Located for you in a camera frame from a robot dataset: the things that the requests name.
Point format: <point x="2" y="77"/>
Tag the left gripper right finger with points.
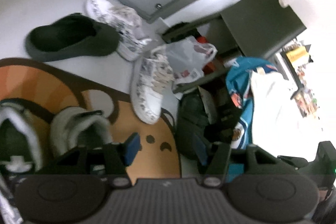
<point x="220" y="164"/>

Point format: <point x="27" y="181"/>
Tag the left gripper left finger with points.
<point x="108" y="162"/>

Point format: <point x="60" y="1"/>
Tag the grey sneaker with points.
<point x="21" y="150"/>
<point x="77" y="127"/>

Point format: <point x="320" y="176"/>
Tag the white cloth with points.
<point x="277" y="124"/>

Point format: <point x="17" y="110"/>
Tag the teal blue printed garment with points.
<point x="238" y="83"/>

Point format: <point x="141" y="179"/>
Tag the orange cat-shaped floor mat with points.
<point x="47" y="112"/>

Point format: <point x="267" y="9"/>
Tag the white sneaker with beige laces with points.
<point x="152" y="74"/>

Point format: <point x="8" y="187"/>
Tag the white plastic bag red print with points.
<point x="187" y="59"/>

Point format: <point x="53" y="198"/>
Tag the white patterned sneaker far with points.
<point x="127" y="23"/>

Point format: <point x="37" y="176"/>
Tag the black slipper near door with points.
<point x="74" y="35"/>

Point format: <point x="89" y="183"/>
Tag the dark shoe rack frame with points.
<point x="257" y="28"/>

